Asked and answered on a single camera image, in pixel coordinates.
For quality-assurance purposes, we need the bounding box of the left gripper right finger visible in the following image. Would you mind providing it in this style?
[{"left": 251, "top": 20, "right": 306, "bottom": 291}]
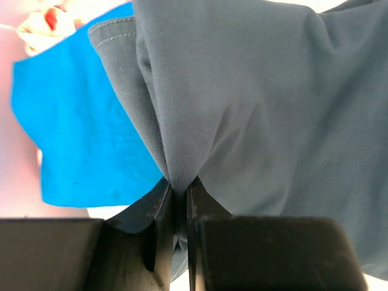
[{"left": 186, "top": 179, "right": 367, "bottom": 291}]

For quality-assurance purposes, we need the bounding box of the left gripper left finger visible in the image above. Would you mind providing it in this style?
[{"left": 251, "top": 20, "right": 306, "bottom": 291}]
[{"left": 1, "top": 180, "right": 173, "bottom": 291}]

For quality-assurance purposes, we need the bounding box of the folded teal t shirt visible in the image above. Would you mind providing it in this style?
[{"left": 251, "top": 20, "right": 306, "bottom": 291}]
[{"left": 11, "top": 8, "right": 162, "bottom": 208}]

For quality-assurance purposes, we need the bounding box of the dark blue-grey t shirt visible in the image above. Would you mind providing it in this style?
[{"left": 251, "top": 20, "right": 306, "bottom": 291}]
[{"left": 89, "top": 1, "right": 387, "bottom": 280}]

